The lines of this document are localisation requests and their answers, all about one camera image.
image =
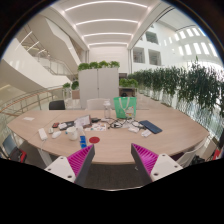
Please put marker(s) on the black office chair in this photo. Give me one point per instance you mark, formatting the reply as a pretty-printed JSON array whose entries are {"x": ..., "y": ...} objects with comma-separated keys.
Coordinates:
[{"x": 57, "y": 105}]

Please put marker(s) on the green tote bag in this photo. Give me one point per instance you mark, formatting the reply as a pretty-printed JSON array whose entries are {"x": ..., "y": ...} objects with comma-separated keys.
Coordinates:
[{"x": 125, "y": 106}]

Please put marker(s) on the black and red chair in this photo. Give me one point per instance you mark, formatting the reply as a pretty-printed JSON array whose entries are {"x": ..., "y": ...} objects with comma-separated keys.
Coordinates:
[{"x": 16, "y": 154}]

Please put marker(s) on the dark red-edged smartphone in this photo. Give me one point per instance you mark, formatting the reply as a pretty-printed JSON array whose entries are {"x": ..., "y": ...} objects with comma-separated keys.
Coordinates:
[{"x": 55, "y": 125}]

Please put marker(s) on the white cabinet topped with plants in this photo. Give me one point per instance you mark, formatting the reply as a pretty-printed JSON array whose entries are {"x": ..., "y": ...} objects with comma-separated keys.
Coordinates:
[{"x": 98, "y": 85}]

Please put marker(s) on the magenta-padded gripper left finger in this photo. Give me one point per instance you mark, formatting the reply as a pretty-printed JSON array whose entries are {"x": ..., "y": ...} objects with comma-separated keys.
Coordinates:
[{"x": 58, "y": 166}]

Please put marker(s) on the white power strip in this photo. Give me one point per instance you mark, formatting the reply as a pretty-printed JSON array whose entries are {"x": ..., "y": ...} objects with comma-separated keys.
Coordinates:
[{"x": 42, "y": 134}]

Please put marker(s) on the small planter with green plant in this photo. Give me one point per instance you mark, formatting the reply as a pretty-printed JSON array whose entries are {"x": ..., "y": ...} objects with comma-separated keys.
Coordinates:
[{"x": 75, "y": 90}]

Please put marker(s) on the clear blue-labelled water bottle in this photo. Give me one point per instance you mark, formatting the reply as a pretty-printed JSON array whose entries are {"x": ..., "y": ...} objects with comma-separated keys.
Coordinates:
[{"x": 82, "y": 141}]

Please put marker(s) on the white computer mouse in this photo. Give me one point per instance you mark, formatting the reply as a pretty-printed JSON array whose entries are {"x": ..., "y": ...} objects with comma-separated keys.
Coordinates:
[{"x": 56, "y": 134}]

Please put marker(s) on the white chair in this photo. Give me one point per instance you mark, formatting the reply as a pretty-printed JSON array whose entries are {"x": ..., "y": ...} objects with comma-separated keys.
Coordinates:
[{"x": 95, "y": 104}]

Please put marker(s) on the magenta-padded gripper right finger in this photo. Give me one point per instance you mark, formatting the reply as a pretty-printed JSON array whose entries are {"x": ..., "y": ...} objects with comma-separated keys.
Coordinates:
[{"x": 165, "y": 165}]

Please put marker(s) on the open magazine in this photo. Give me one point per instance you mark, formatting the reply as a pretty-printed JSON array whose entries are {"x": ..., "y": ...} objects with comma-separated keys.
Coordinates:
[{"x": 83, "y": 121}]

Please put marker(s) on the dark blue notebook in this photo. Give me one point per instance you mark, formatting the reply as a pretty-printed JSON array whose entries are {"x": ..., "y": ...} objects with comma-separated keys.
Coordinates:
[{"x": 150, "y": 126}]

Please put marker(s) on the row of green plants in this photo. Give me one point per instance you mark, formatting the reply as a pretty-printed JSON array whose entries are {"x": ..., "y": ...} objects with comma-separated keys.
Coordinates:
[{"x": 186, "y": 83}]

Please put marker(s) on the white paper cup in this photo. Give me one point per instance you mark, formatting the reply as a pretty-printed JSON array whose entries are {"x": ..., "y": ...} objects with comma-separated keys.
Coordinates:
[{"x": 72, "y": 134}]

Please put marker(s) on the clear tumbler with white lid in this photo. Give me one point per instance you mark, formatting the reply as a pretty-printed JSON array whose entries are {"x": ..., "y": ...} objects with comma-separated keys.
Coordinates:
[{"x": 106, "y": 110}]

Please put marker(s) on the flat round red coaster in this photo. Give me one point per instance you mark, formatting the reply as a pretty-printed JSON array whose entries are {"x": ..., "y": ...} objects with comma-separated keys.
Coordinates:
[{"x": 94, "y": 140}]

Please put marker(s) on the small white oblong device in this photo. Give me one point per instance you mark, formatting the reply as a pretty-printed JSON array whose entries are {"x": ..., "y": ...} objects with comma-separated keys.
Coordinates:
[{"x": 50, "y": 130}]

